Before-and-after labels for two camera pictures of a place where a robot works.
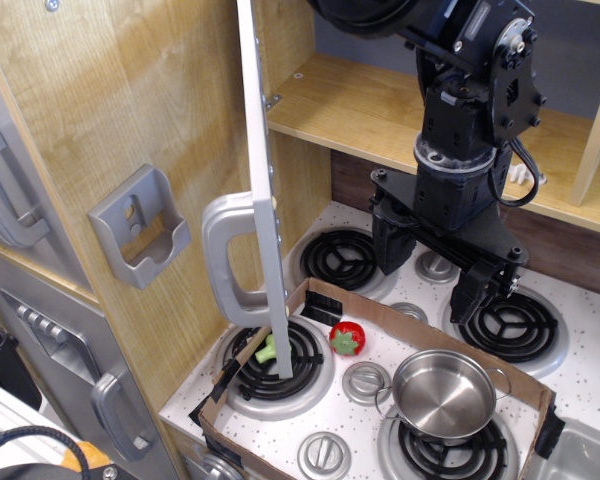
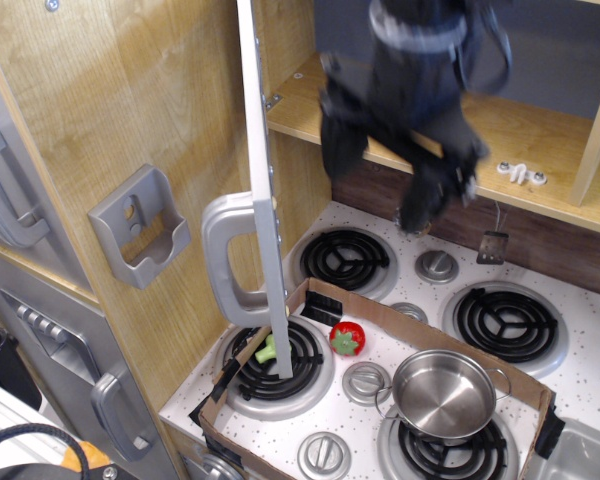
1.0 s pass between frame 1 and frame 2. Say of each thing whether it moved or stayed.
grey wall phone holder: stayed
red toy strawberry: stayed
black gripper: moved
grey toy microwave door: stayed
